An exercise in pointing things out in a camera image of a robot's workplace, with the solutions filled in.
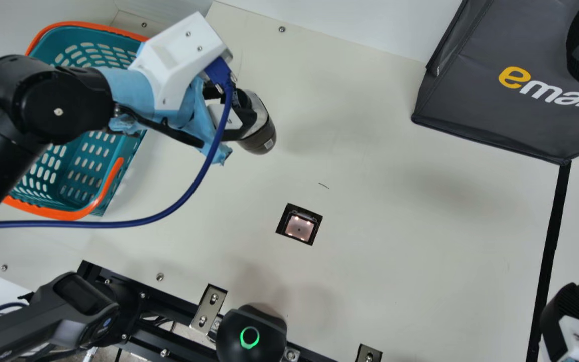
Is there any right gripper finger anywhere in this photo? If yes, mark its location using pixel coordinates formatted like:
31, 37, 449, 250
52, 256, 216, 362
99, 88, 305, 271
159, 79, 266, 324
540, 282, 579, 362

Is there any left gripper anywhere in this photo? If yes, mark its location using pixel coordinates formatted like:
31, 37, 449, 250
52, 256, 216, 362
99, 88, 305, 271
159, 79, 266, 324
99, 43, 257, 167

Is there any dark coffee bottle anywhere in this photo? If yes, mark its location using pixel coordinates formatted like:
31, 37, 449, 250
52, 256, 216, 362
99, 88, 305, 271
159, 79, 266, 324
234, 89, 277, 155

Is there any teal shopping basket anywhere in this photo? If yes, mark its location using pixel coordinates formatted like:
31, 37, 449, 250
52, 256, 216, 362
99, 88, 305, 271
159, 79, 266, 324
2, 21, 150, 222

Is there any black strip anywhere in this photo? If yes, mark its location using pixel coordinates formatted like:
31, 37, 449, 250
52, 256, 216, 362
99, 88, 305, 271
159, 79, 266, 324
526, 160, 572, 362

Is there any small square scanner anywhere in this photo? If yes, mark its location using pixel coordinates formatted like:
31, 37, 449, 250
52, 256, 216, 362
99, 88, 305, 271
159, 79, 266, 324
275, 203, 323, 246

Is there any black device with green light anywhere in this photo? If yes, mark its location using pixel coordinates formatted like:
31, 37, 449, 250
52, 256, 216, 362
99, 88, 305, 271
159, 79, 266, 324
215, 304, 288, 362

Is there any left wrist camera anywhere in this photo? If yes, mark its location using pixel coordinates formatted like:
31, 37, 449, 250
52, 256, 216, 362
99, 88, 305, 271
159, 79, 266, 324
128, 11, 233, 112

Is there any dark grey bag with straps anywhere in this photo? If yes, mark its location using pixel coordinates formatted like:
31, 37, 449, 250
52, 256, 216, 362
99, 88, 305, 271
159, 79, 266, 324
411, 0, 579, 166

